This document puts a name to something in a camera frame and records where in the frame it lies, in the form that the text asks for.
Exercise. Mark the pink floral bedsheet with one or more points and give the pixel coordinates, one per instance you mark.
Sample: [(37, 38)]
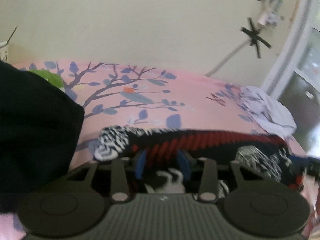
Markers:
[(175, 97)]

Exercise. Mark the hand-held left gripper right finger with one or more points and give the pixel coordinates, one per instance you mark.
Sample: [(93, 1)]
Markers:
[(182, 166)]

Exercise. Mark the white taped wall fixture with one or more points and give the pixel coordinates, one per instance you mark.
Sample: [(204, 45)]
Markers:
[(268, 7)]

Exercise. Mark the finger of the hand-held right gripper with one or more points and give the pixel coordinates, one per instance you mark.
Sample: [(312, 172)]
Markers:
[(298, 160)]

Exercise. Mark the black fleece garment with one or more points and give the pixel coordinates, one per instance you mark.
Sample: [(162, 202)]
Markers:
[(32, 130)]

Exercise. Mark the red black white patterned garment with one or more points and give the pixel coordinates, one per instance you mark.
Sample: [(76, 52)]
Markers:
[(200, 140)]

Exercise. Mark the white window frame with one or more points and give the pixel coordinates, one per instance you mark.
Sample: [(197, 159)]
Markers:
[(287, 55)]

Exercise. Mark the green cloth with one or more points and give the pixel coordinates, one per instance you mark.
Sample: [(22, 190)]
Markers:
[(51, 78)]

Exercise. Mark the pale lavender cloth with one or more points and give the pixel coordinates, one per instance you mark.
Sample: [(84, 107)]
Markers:
[(268, 112)]

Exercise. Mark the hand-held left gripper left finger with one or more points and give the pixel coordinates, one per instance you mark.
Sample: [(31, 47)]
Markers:
[(141, 163)]

